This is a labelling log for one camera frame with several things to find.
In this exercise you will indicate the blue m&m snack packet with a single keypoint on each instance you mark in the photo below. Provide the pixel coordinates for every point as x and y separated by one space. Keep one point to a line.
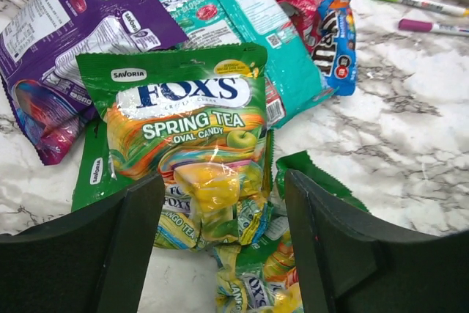
335 54

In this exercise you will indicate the green capped marker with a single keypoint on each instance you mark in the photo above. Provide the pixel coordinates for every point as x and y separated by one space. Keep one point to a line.
435 6

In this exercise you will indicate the teal snack packet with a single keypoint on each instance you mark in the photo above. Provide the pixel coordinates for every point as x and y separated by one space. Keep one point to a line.
293 82

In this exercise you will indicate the green yellow snack packet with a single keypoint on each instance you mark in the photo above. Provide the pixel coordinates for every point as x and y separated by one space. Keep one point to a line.
198 119

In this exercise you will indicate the red snack packet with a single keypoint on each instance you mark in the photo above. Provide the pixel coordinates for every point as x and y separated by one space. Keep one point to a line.
306 19

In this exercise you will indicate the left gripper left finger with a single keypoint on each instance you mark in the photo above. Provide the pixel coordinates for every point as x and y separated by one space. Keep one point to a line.
92 260

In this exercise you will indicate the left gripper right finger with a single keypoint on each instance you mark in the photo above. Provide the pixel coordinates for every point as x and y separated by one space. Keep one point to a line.
351 261

